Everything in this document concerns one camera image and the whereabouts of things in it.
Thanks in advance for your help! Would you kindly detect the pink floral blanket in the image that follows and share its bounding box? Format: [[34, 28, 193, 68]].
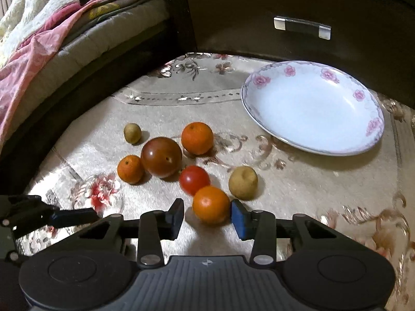
[[1, 0, 110, 145]]

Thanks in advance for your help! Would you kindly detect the small green-brown longan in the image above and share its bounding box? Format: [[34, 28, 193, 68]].
[[123, 123, 141, 145]]

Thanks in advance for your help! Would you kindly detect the cream fluffy blanket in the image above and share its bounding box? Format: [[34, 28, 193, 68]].
[[1, 0, 79, 66]]

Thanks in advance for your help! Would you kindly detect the dark wooden drawer cabinet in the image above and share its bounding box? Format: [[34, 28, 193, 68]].
[[171, 0, 414, 106]]

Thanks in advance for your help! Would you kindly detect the silver black drawer handle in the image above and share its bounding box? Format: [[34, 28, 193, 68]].
[[274, 16, 331, 40]]

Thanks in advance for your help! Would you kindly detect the white floral plate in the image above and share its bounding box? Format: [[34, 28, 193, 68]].
[[240, 60, 385, 157]]

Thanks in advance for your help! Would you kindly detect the small orange mandarin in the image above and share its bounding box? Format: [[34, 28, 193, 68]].
[[117, 154, 144, 185]]

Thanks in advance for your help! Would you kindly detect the large dark red tomato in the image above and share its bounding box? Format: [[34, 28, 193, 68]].
[[141, 137, 182, 178]]

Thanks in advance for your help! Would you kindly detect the small red tomato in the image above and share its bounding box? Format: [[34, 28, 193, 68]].
[[179, 165, 210, 197]]

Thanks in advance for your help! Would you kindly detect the tan round fruit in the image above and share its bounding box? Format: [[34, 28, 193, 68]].
[[229, 166, 258, 200]]

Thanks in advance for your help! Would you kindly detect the orange mandarin back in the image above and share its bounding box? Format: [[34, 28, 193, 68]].
[[181, 122, 214, 155]]

